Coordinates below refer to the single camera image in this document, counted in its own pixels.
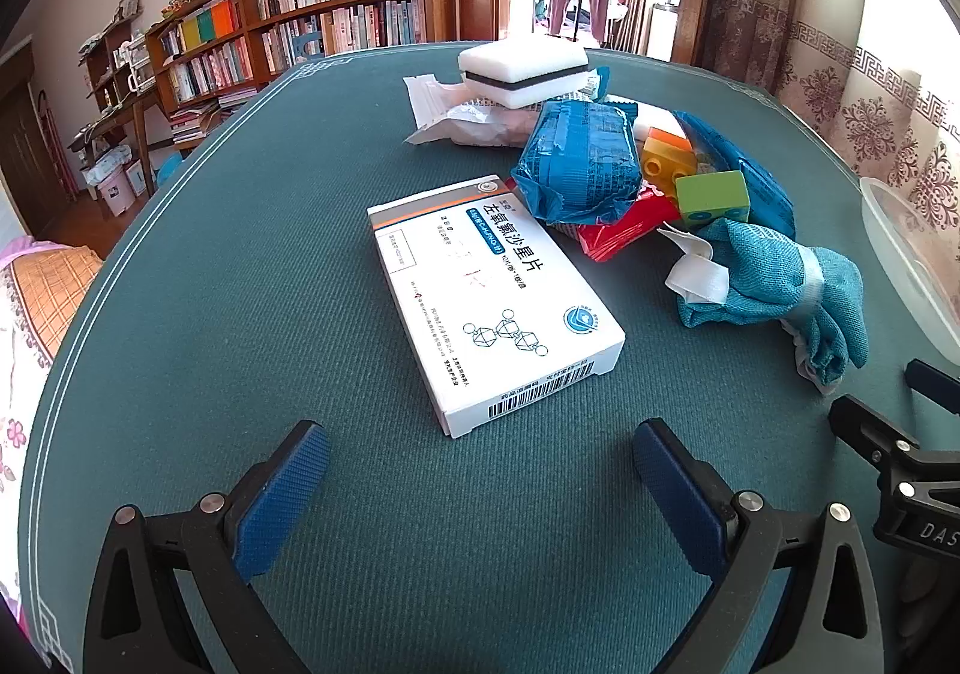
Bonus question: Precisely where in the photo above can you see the white sponge with black stripe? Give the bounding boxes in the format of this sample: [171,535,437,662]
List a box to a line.
[457,40,590,112]

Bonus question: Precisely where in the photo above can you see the teal table mat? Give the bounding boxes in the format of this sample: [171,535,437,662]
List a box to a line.
[19,40,960,674]

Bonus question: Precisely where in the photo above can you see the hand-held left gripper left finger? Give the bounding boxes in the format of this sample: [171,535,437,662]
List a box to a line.
[81,419,331,674]

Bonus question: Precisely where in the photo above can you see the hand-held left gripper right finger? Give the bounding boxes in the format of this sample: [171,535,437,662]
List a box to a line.
[631,417,886,674]

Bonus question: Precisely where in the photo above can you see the teal cloth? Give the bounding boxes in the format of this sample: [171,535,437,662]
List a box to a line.
[658,218,871,396]

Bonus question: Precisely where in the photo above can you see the white plastic packet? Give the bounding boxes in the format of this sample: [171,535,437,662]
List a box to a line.
[403,75,542,150]

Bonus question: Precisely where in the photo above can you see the orange plaid mat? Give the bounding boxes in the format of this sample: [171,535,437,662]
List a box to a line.
[0,245,104,361]

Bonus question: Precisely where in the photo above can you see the stack of books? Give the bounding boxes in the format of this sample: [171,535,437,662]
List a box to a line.
[169,87,260,146]

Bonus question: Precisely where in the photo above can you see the pink waste bin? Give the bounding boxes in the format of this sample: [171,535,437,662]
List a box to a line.
[97,160,137,217]

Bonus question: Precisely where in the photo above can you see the white medicine box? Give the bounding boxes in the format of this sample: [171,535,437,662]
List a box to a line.
[367,175,627,439]

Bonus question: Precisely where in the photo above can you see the orange yellow toy block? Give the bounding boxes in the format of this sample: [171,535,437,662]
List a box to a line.
[641,128,700,195]

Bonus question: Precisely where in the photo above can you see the floral bed sheet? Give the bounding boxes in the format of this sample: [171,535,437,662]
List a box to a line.
[0,269,57,645]

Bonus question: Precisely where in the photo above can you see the blue snack packet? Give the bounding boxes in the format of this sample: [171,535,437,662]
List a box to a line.
[671,110,796,240]
[511,100,644,226]

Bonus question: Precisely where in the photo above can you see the white patterned curtain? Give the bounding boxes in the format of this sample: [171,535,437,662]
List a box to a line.
[772,0,960,225]

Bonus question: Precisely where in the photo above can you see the clear plastic bowl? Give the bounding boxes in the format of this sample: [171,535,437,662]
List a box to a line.
[859,177,960,367]

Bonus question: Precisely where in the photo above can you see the green toy block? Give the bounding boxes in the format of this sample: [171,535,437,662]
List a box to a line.
[675,170,751,232]

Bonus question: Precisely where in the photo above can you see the plain white sponge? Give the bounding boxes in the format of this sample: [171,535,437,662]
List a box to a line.
[634,105,691,142]

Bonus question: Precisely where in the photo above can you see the red glue packet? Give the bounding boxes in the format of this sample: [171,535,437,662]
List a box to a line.
[577,190,683,262]

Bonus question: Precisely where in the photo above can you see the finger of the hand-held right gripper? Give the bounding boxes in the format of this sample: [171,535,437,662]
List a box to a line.
[906,359,960,412]
[829,395,922,487]

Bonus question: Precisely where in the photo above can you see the wooden side rack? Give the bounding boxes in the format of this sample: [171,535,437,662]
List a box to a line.
[79,0,162,195]

